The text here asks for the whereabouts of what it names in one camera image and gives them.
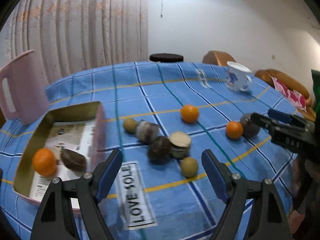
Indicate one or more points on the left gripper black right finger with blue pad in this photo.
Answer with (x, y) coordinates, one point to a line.
(268, 219)

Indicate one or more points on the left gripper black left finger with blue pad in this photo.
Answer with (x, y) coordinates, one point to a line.
(55, 219)

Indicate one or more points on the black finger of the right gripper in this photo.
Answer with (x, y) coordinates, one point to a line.
(269, 124)

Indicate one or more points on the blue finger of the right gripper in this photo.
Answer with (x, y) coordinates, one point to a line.
(289, 119)

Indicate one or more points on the dark purple round fruit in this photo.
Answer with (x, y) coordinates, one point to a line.
(250, 129)

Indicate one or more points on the brown chocolate cake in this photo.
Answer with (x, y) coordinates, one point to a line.
(73, 160)

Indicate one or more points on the large orange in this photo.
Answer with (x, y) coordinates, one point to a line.
(44, 162)

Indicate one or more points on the dark chocolate cake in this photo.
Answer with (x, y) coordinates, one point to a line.
(159, 150)

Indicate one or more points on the layered cake roll dark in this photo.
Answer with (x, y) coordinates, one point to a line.
(146, 132)

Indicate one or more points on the yellow-green longan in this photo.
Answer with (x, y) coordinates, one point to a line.
(189, 167)

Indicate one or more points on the cream topped cake roll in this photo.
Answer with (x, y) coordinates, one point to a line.
(180, 145)

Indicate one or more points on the pink floral cloth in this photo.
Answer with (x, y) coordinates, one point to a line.
(293, 96)

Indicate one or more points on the brown leather sofa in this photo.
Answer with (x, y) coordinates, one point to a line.
(292, 84)

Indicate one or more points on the orange mandarin right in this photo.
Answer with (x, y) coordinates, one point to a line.
(234, 130)

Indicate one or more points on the orange mandarin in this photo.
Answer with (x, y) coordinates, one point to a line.
(189, 114)
(234, 130)

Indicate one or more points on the pink metal tin box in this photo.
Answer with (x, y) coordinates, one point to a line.
(74, 113)

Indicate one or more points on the white mug blue print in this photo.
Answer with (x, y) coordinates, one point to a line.
(238, 77)

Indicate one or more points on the paper leaflet in tin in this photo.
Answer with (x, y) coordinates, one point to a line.
(75, 136)

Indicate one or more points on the green-brown longan far left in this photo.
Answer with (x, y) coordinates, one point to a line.
(130, 124)

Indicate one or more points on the brown leather chair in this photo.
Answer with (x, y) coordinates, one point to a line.
(218, 58)

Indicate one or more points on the orange mandarin middle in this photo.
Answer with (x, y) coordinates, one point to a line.
(189, 114)

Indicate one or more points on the blue plaid tablecloth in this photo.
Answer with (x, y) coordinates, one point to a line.
(156, 201)

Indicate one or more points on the black round stool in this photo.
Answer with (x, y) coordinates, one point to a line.
(166, 58)

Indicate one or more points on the pink plastic pitcher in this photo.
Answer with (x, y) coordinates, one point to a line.
(25, 89)

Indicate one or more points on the pink patterned curtain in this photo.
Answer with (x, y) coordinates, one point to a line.
(70, 36)

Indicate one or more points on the green-lit camera box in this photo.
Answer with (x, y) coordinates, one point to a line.
(316, 88)

